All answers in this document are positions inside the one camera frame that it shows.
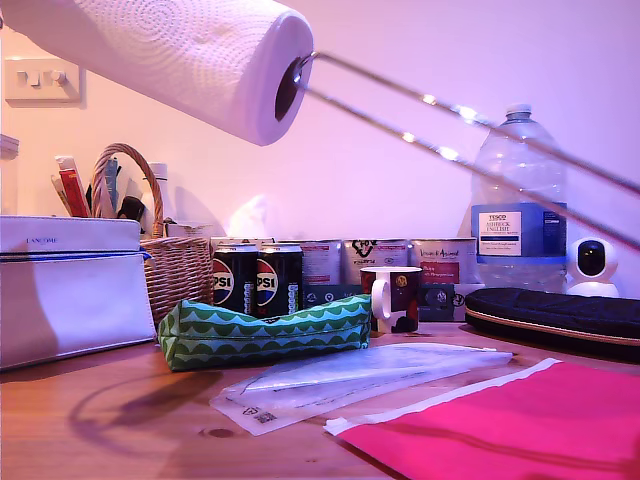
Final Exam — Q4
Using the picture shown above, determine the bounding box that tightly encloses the cream tube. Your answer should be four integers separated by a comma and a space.
49, 174, 74, 219

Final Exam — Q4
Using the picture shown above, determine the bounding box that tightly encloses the blue packet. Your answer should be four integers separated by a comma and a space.
102, 157, 124, 220

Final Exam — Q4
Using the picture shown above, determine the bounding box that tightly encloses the black Pepsi can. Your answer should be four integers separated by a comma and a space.
256, 243, 305, 317
212, 243, 260, 319

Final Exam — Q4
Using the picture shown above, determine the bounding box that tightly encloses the pink mailing envelope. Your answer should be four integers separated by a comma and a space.
323, 357, 640, 480

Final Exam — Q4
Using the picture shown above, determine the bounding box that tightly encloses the white paper towel roll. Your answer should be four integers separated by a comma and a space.
0, 0, 316, 147

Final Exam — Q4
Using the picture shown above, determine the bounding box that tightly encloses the silver tin red label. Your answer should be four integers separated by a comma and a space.
409, 237, 479, 289

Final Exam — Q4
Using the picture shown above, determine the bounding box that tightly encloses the green wave-pattern pouch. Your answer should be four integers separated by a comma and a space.
157, 293, 374, 372

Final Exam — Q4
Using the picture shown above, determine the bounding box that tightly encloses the dark red white-handled mug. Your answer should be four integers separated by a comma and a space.
359, 266, 424, 335

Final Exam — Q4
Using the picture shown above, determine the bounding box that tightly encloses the red and white tube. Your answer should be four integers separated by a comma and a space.
54, 154, 94, 220

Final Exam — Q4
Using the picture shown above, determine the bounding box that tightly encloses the silver tin pale label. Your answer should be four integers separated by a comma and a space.
299, 240, 345, 289

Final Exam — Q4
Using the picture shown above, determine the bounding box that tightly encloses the silver tin black logo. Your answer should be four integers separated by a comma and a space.
342, 238, 411, 286

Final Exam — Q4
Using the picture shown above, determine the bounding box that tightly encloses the clear plastic bag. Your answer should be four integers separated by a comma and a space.
209, 342, 515, 437

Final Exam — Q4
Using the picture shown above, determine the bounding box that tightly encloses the black quilted zip case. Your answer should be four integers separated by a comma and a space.
464, 287, 640, 364

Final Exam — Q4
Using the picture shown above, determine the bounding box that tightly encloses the wicker basket with handle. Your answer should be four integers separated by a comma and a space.
91, 143, 214, 326

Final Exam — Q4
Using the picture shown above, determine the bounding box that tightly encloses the large clear water bottle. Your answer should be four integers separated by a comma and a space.
469, 103, 570, 296

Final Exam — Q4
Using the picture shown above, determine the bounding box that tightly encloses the gingerbread print tissue box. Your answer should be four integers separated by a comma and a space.
209, 236, 277, 249

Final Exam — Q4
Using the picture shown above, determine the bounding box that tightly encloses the small pale cardboard box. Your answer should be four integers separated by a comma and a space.
163, 217, 216, 240

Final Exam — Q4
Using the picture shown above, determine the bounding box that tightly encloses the white Lancome toiletry bag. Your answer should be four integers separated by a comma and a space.
0, 215, 157, 371

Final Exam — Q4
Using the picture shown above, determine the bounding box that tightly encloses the white metal bottle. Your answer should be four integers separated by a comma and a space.
142, 162, 176, 236

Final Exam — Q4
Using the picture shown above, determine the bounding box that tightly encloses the small white round camera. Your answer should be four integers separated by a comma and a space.
562, 237, 621, 300

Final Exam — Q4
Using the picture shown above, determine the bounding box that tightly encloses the metallic wire towel stand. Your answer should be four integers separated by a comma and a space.
292, 49, 640, 251

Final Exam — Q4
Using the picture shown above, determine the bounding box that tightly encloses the white tissue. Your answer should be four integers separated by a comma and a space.
228, 193, 274, 240

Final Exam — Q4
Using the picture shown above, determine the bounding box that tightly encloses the white wall light switch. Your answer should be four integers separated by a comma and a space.
4, 57, 86, 107

